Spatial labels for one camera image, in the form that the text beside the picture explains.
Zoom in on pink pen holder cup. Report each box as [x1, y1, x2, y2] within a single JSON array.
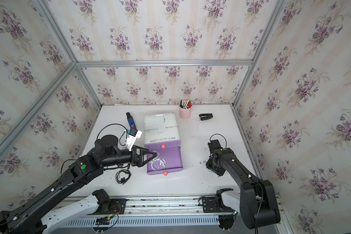
[[179, 100, 193, 120]]

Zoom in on black stapler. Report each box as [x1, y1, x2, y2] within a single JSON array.
[[199, 113, 213, 121]]

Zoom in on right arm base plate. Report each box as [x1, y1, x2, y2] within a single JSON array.
[[198, 197, 236, 214]]

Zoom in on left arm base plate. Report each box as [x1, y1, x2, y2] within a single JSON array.
[[95, 199, 127, 215]]

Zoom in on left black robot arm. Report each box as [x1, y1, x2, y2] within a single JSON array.
[[0, 135, 157, 234]]

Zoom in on purple drawer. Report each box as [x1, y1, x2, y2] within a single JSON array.
[[146, 146, 183, 175], [144, 140, 181, 150]]

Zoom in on purple top drawer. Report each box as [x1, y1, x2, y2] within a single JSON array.
[[144, 140, 181, 150]]

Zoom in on aluminium mounting rail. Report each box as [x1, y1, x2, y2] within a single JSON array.
[[40, 194, 287, 218]]

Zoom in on white earphones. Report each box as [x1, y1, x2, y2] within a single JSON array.
[[150, 151, 166, 171]]

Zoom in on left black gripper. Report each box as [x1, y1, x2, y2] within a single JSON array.
[[100, 145, 157, 169]]

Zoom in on white drawer cabinet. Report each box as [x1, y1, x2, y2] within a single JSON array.
[[144, 113, 180, 144]]

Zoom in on black earphones lower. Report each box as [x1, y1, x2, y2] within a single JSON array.
[[115, 169, 132, 185]]

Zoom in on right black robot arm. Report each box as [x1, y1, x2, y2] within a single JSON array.
[[203, 139, 281, 230]]

